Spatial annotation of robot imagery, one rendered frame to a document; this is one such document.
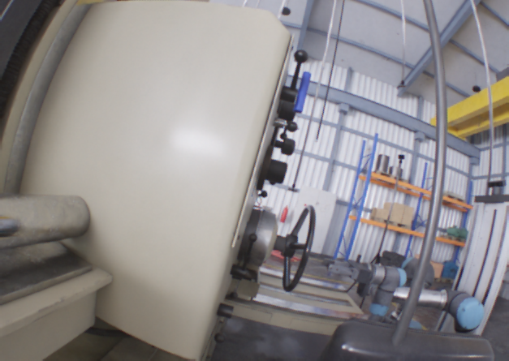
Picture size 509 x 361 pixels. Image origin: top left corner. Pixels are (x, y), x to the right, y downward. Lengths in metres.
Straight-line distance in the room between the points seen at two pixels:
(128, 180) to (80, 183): 0.14
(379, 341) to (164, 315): 0.43
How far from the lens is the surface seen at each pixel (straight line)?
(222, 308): 0.71
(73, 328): 0.64
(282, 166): 0.74
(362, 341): 0.42
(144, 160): 0.54
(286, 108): 0.88
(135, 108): 0.58
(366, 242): 9.34
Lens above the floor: 1.46
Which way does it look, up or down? 5 degrees up
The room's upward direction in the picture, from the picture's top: 16 degrees clockwise
